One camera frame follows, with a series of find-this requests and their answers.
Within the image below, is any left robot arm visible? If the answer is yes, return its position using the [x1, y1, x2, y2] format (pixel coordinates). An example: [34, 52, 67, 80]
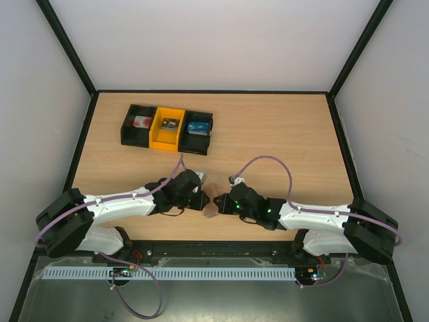
[36, 169, 210, 258]

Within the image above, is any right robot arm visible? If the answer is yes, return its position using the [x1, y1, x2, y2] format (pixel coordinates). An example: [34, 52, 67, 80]
[214, 182, 398, 264]

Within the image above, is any blue card in bin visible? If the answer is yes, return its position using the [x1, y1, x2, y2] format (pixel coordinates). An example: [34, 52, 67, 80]
[187, 121, 210, 136]

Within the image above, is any dark card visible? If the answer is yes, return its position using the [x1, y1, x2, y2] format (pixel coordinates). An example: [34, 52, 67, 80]
[161, 117, 180, 131]

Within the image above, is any white red card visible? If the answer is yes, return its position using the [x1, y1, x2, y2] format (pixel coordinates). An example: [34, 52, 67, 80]
[132, 115, 152, 129]

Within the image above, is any yellow bin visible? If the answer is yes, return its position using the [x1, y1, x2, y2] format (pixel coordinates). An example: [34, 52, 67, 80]
[149, 107, 185, 152]

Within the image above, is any right black bin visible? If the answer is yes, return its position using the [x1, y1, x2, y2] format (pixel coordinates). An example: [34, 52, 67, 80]
[178, 110, 213, 156]

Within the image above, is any black bin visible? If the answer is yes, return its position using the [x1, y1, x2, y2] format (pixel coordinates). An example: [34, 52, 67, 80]
[178, 110, 213, 156]
[121, 104, 158, 148]

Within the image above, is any left black bin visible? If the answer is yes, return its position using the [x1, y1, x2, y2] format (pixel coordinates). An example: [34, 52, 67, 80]
[121, 104, 158, 148]

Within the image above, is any metal front plate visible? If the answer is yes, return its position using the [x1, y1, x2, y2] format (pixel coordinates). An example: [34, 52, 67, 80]
[19, 257, 402, 321]

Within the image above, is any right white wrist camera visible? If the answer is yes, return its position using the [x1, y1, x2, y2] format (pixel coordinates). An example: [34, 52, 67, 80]
[229, 176, 245, 187]

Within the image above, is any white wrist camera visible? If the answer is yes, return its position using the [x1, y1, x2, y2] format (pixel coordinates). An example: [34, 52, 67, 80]
[196, 172, 207, 184]
[229, 176, 245, 187]

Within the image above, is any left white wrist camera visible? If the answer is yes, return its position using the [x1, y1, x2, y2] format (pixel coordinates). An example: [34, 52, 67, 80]
[196, 172, 207, 184]

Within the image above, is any black aluminium frame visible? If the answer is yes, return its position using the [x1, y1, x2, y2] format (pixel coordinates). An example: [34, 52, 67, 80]
[9, 1, 412, 321]

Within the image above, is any light blue cable duct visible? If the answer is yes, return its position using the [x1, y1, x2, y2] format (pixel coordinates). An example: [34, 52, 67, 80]
[42, 266, 296, 281]

